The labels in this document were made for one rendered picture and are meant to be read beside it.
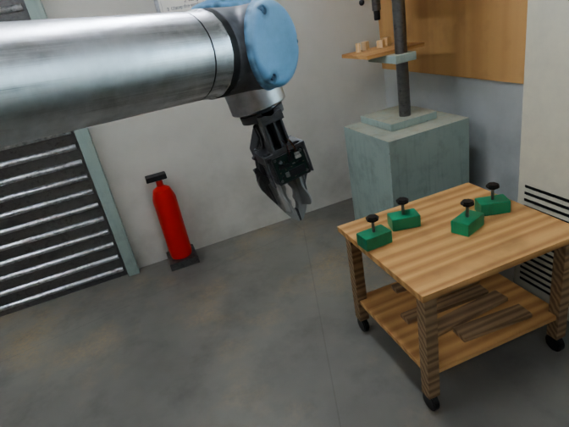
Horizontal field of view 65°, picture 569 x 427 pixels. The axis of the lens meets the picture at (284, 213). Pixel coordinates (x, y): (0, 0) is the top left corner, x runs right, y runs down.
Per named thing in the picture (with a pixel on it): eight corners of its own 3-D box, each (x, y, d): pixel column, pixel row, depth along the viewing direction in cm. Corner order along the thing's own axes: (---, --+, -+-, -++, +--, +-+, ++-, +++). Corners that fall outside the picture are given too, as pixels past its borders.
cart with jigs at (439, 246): (467, 280, 222) (467, 158, 195) (572, 352, 172) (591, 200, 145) (350, 328, 206) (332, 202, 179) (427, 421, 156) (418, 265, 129)
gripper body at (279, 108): (274, 193, 71) (246, 122, 66) (260, 180, 79) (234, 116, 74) (317, 173, 73) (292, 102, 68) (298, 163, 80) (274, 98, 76)
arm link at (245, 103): (217, 91, 73) (270, 69, 75) (229, 119, 75) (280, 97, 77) (229, 93, 65) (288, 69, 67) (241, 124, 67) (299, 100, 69)
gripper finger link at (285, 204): (294, 235, 77) (275, 188, 73) (283, 224, 82) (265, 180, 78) (310, 228, 77) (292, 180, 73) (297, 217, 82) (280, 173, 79)
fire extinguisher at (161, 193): (194, 250, 302) (169, 166, 277) (200, 262, 286) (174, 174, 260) (168, 258, 297) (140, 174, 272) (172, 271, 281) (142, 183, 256)
